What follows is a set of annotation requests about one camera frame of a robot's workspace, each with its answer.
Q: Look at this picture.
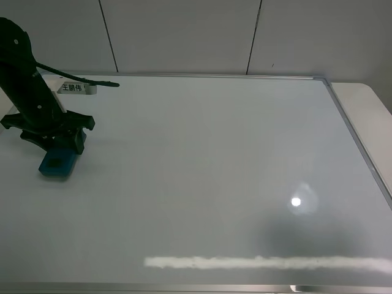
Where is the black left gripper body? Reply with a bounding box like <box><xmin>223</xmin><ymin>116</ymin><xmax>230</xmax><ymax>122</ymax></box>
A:
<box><xmin>1</xmin><ymin>70</ymin><xmax>95</xmax><ymax>135</ymax></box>

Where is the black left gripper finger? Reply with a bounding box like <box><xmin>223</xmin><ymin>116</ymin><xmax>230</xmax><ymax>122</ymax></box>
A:
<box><xmin>72</xmin><ymin>129</ymin><xmax>85</xmax><ymax>154</ymax></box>
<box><xmin>20</xmin><ymin>131</ymin><xmax>55</xmax><ymax>151</ymax></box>

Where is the teal whiteboard eraser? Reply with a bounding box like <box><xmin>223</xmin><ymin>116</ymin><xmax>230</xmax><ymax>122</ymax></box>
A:
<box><xmin>39</xmin><ymin>137</ymin><xmax>80</xmax><ymax>178</ymax></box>

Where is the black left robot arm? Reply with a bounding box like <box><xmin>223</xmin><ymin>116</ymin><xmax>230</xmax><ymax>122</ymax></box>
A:
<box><xmin>1</xmin><ymin>18</ymin><xmax>95</xmax><ymax>155</ymax></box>

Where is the white aluminium-framed whiteboard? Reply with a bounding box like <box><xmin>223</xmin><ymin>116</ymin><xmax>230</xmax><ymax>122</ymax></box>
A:
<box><xmin>1</xmin><ymin>75</ymin><xmax>391</xmax><ymax>293</ymax></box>

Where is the white labelled wrist camera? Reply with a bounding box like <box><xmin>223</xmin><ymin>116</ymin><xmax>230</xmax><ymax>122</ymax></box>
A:
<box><xmin>45</xmin><ymin>77</ymin><xmax>97</xmax><ymax>96</ymax></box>

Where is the black camera cable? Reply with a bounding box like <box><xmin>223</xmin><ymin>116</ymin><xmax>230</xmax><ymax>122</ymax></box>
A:
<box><xmin>33</xmin><ymin>60</ymin><xmax>121</xmax><ymax>88</ymax></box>

